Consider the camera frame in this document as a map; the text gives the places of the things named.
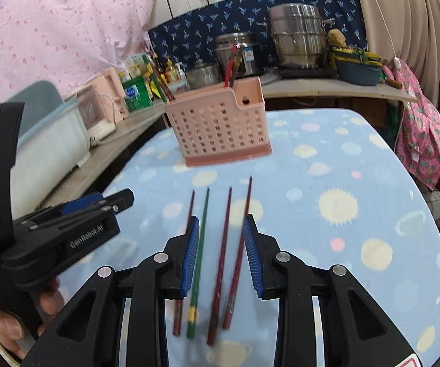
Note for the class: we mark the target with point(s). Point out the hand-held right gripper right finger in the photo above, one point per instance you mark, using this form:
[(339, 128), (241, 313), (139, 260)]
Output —
[(251, 256)]

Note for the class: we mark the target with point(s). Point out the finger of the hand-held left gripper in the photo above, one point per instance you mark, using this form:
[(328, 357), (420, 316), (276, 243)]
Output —
[(118, 200), (82, 203)]

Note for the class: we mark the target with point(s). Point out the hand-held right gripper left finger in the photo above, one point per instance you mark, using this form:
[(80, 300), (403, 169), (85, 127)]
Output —
[(191, 256)]

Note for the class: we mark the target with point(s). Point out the green chopstick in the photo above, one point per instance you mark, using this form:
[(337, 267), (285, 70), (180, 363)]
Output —
[(203, 221), (158, 86)]

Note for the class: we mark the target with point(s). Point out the pink perforated plastic basket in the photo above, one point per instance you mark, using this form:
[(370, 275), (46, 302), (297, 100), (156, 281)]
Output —
[(220, 126)]

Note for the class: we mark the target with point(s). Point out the red chopstick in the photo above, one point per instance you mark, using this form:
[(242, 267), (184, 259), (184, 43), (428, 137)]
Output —
[(230, 67)]

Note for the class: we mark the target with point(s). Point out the brown chopstick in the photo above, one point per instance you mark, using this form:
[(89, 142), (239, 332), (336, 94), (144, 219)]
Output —
[(237, 69)]

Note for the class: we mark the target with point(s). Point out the person's left hand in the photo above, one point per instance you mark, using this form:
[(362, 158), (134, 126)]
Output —
[(11, 323)]

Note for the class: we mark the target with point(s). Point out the white tub with grey lid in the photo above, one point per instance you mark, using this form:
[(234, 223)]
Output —
[(51, 133)]

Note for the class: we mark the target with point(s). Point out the green box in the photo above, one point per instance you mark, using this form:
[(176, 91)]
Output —
[(137, 95)]

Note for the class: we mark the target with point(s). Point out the pink appliance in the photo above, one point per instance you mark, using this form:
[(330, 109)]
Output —
[(109, 91)]

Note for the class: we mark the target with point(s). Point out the blue planet print tablecloth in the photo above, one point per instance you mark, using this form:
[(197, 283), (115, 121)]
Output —
[(319, 168)]

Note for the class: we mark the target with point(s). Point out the white carton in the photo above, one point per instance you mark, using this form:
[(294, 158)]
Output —
[(135, 64)]

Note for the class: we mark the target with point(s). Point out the dark glass bottle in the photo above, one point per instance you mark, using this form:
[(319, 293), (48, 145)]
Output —
[(159, 68)]

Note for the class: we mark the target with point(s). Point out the yellow bottle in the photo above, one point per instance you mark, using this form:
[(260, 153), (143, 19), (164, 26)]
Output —
[(171, 70)]

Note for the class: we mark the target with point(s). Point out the small steel pot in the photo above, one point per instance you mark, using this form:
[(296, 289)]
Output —
[(202, 74)]

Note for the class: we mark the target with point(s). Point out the pink printed cloth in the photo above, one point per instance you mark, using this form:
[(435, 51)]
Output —
[(63, 26)]

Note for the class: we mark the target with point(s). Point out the navy floral cloth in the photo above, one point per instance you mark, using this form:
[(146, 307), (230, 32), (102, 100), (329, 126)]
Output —
[(197, 26)]

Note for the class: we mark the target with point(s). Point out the black cooktop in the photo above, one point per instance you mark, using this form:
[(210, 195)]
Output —
[(306, 72)]

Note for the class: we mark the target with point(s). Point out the stainless rice cooker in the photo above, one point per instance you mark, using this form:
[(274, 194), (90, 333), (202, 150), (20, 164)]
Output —
[(248, 53)]

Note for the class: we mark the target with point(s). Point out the blue plastic basin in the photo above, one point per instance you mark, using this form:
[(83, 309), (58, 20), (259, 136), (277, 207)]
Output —
[(359, 72)]

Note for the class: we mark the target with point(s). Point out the pink floral garment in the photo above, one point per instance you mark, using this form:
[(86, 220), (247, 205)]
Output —
[(422, 122)]

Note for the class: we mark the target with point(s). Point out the large stainless steamer pot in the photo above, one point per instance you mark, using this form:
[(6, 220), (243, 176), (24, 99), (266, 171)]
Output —
[(300, 34)]

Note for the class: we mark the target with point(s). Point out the brown stuffed toy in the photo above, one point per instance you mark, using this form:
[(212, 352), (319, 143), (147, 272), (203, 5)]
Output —
[(336, 38)]

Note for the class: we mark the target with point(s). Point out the beige curtain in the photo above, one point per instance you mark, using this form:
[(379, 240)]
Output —
[(407, 19)]

